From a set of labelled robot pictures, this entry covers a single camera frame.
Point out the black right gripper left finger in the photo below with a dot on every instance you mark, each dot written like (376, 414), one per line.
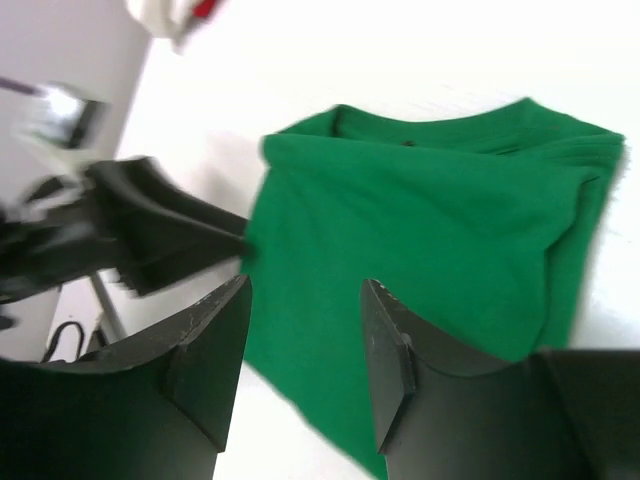
(155, 405)

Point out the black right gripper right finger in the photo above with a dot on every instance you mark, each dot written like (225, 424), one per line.
(445, 410)

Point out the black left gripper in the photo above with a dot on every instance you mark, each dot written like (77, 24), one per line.
(128, 217)

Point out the green t shirt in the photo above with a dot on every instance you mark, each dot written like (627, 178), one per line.
(481, 225)

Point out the white t shirt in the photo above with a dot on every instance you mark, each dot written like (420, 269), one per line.
(172, 20)

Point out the red t shirt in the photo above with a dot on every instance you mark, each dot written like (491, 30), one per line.
(203, 9)

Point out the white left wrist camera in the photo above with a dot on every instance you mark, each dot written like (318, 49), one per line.
(62, 115)

